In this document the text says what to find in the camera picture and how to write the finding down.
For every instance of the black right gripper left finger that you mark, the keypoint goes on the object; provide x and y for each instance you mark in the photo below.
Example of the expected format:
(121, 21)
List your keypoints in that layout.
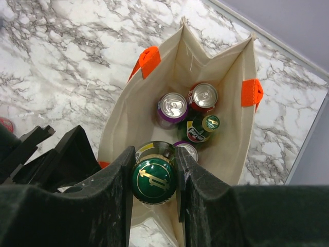
(94, 212)

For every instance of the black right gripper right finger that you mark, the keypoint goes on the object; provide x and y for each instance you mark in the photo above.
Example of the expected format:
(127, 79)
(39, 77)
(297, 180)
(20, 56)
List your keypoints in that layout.
(214, 213)

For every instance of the purple soda can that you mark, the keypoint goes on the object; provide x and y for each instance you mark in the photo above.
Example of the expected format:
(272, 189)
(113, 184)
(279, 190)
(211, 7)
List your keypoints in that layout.
(172, 108)
(189, 147)

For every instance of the green glass bottle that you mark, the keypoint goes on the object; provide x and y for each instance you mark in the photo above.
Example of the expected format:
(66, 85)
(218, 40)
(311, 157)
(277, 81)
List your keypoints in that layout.
(198, 129)
(153, 177)

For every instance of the beige canvas tote bag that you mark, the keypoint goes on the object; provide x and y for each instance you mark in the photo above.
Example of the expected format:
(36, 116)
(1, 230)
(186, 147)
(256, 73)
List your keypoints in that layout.
(175, 66)

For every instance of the red soda can front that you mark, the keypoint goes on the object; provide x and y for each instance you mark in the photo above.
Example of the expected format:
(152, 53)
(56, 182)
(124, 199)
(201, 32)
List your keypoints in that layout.
(7, 123)

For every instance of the red soda can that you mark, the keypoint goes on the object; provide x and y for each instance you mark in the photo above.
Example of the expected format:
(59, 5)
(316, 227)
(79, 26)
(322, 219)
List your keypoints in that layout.
(202, 97)
(7, 123)

